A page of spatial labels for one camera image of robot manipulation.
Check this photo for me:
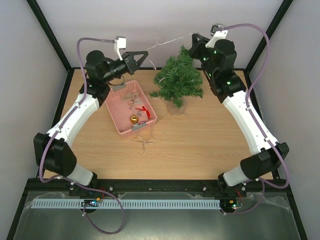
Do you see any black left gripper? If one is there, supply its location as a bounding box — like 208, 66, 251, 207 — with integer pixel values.
101, 51, 148, 84

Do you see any pink perforated plastic basket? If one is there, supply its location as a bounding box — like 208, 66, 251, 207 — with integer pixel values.
105, 80, 158, 138

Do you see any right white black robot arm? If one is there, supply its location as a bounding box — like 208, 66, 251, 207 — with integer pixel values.
189, 30, 289, 196

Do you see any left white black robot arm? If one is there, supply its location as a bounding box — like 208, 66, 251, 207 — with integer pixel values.
33, 50, 149, 186

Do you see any small green christmas tree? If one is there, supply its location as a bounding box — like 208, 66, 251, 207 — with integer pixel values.
149, 45, 204, 109

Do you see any round wooden tree base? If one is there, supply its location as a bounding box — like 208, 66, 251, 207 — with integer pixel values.
166, 101, 187, 116

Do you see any red ribbon bow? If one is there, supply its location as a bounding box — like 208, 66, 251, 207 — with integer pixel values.
139, 106, 151, 120

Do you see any gold bauble ornament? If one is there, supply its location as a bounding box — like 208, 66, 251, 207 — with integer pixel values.
130, 115, 139, 125

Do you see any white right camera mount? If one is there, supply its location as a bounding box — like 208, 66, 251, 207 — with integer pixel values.
205, 30, 228, 48

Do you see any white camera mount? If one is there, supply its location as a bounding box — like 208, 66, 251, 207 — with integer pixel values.
114, 41, 127, 61
205, 30, 228, 48

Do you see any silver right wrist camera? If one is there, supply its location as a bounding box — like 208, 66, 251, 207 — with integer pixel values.
210, 23, 226, 34

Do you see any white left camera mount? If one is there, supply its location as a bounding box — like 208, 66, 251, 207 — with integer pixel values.
114, 41, 127, 61

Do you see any black front frame rail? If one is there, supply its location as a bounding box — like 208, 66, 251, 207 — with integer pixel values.
23, 178, 262, 198

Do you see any light blue slotted cable duct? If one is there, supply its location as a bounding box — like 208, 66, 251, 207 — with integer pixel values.
31, 198, 221, 210

